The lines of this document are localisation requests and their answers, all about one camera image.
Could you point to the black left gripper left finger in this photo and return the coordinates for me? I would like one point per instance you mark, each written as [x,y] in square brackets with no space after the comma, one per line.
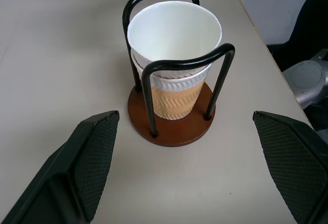
[64,172]

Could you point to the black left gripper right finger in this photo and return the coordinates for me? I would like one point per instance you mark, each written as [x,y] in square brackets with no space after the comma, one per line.
[294,167]

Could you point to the white and tan paper cup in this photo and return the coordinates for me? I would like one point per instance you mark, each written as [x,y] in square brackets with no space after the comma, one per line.
[174,31]
[134,56]
[176,101]

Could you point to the black rounded object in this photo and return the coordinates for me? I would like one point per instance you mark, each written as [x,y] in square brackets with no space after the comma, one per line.
[310,24]

